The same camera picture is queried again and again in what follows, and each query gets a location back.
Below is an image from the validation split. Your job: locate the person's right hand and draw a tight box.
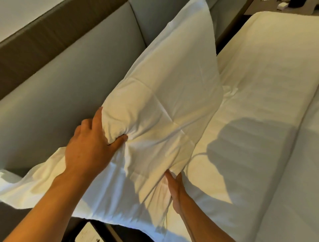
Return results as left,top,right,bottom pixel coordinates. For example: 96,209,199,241
164,169,190,215

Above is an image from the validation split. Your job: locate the person's left hand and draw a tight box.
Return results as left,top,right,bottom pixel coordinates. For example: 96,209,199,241
64,106,129,175

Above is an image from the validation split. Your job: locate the white pillow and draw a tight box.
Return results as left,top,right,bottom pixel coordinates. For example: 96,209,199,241
0,0,224,236

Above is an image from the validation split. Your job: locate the white bed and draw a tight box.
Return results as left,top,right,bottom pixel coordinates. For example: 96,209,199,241
142,11,319,242

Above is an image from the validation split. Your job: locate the person's left forearm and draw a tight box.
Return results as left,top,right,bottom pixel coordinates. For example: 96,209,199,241
2,172,100,242

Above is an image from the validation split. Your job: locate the person's right forearm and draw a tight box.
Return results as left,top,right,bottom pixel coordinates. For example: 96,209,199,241
174,194,236,242

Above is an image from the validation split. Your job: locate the grey padded headboard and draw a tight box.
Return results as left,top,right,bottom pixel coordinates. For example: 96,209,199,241
0,0,254,242

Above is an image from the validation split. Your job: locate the white telephone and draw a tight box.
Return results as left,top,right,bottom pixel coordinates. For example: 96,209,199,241
74,221,106,242

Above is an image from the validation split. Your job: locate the white duvet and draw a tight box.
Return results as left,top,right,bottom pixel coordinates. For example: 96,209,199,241
255,86,319,242

